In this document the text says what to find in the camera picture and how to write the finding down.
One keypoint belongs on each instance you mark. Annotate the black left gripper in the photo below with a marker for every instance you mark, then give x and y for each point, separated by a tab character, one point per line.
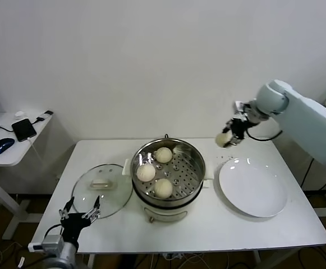
73	222

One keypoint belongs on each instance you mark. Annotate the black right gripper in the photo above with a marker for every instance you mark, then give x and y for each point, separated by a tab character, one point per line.
239	126

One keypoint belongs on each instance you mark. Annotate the white steamed baozi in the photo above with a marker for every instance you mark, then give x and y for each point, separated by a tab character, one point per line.
163	188
163	154
223	139
146	172

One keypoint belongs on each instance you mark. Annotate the round glass pot lid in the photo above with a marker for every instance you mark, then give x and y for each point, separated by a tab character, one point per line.
109	199

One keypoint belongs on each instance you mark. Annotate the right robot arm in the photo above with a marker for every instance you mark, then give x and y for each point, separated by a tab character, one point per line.
305	112

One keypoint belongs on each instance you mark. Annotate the stainless steel steamer basket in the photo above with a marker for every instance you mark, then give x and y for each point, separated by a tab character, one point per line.
190	185

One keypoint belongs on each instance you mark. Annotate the steel steamer pot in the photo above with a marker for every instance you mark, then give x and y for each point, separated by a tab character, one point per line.
165	211

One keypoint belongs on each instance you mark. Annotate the white round plate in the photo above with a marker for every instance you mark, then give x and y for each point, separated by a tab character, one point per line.
252	187

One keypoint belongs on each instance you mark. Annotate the white side desk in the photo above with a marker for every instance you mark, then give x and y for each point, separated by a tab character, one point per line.
5	159

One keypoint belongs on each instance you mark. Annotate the black smartphone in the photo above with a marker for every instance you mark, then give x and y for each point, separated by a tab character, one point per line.
23	129

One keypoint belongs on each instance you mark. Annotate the blue computer mouse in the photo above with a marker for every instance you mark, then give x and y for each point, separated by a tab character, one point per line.
1	146

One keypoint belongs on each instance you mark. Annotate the white power strip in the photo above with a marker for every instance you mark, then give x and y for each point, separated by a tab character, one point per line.
174	255

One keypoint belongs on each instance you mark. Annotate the small white earbud case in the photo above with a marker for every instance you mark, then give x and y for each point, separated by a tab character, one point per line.
19	114

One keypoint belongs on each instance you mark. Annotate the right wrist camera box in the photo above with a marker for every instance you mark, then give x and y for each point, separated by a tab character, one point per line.
239	106

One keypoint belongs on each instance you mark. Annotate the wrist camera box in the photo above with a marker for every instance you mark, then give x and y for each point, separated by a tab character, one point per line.
239	106
50	243

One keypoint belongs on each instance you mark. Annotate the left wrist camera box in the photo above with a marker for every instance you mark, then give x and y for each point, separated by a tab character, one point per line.
50	243

